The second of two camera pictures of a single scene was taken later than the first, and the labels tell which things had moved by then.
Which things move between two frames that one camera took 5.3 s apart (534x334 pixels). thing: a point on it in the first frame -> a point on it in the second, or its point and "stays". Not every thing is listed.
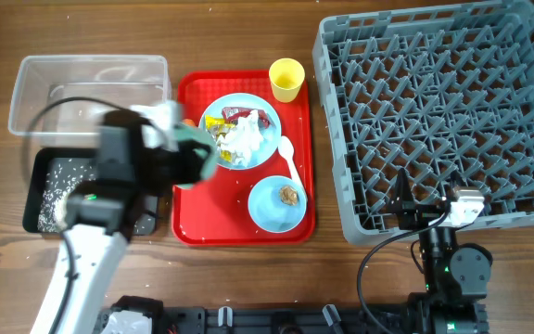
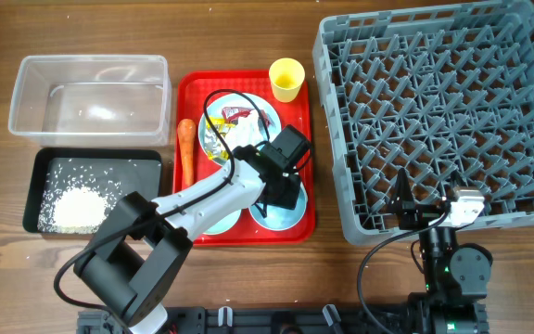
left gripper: x=188 y=160 -> x=284 y=196
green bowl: x=184 y=133 -> x=224 y=224
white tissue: x=243 y=139 stays
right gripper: x=402 y=201 stays
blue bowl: x=267 y=209 stays
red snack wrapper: x=234 y=113 stays
